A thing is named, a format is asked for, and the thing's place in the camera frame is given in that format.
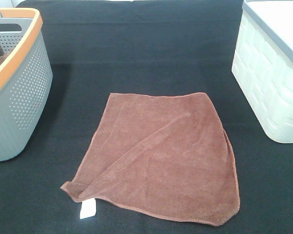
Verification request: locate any brown microfibre towel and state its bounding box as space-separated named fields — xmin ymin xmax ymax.
xmin=62 ymin=92 xmax=240 ymax=226

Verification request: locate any black table cloth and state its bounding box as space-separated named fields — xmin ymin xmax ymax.
xmin=0 ymin=0 xmax=293 ymax=234

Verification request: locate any white woven storage basket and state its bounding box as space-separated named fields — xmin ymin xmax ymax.
xmin=231 ymin=0 xmax=293 ymax=143

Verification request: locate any grey perforated laundry basket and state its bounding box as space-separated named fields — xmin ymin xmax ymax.
xmin=0 ymin=8 xmax=53 ymax=161

